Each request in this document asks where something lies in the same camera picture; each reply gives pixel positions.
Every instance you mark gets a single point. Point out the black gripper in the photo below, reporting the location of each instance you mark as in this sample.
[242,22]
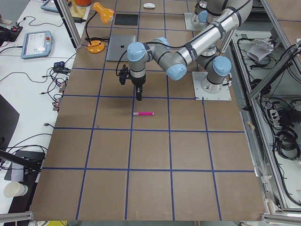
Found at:
[138,81]

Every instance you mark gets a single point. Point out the pink marker pen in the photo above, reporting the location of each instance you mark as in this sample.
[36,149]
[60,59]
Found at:
[143,113]

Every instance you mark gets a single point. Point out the white computer mouse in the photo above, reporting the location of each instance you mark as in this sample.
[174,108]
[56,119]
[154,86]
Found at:
[149,6]

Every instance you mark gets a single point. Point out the black mousepad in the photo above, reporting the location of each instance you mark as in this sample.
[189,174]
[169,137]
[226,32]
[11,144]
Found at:
[126,19]

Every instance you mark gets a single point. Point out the grey closed laptop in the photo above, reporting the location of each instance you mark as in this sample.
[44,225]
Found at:
[118,45]

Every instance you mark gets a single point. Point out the black power adapter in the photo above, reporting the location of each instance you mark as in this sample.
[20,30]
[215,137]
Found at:
[78,20]

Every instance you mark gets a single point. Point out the wooden stand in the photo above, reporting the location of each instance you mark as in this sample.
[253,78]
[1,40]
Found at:
[76,11]

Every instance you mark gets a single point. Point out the orange cylinder container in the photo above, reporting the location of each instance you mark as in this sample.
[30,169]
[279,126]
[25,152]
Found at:
[83,3]

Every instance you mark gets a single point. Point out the blue teach pendant near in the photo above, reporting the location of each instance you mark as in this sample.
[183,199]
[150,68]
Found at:
[36,44]

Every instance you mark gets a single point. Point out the blue teach pendant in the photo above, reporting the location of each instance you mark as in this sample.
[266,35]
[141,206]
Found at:
[49,5]
[36,44]

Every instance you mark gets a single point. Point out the blue teach pendant far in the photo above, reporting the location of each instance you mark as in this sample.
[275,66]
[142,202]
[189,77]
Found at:
[49,5]

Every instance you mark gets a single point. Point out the black monitor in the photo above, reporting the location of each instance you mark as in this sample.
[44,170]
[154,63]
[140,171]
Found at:
[9,117]

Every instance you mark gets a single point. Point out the white paper cup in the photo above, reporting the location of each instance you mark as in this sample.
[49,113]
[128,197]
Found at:
[15,189]

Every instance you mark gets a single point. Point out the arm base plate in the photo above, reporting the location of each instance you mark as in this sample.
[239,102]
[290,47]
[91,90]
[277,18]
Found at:
[204,90]
[189,22]

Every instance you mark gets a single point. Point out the aluminium frame post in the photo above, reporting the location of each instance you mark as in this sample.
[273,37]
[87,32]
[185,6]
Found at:
[68,22]

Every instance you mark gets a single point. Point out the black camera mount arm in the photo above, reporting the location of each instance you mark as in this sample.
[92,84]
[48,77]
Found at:
[33,162]

